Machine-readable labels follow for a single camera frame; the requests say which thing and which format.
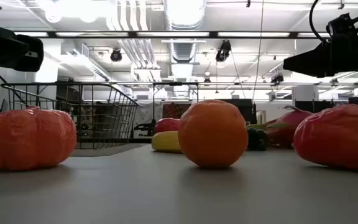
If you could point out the black background gantry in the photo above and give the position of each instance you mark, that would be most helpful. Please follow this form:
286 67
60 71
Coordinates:
176 83

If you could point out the black background robot gripper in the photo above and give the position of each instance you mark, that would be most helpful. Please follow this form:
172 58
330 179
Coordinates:
146 127

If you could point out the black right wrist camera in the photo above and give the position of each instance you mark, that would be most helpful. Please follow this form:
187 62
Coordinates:
342 28

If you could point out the black ceiling spotlight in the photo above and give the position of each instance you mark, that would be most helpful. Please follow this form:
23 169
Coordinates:
223 51
116 56

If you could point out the silver ceiling duct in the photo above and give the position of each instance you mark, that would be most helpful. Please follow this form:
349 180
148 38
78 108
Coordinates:
183 49

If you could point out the patterned wall tapestry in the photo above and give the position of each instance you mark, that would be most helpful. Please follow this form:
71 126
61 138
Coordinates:
174 110

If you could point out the yellow orange toy mango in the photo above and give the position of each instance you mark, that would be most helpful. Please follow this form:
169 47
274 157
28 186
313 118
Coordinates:
26 140

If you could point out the black room divider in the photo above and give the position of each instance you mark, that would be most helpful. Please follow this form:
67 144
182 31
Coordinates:
319 105

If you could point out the black television screen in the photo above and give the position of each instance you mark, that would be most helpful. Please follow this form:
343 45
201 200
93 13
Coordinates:
249 109

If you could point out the round toy orange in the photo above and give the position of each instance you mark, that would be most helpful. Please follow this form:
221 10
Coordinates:
213 133

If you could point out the yellow toy banana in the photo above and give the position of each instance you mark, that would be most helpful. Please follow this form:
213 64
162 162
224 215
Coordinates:
166 141

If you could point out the red orange toy mango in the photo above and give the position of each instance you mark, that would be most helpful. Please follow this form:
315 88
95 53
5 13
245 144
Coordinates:
337 137

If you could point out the pink toy dragon fruit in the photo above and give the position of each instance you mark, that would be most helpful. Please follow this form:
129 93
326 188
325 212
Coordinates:
286 127

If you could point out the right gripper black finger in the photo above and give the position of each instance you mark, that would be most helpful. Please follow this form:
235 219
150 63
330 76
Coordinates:
311 62

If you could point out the smooth red toy apple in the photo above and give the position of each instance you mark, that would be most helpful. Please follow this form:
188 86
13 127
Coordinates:
166 124

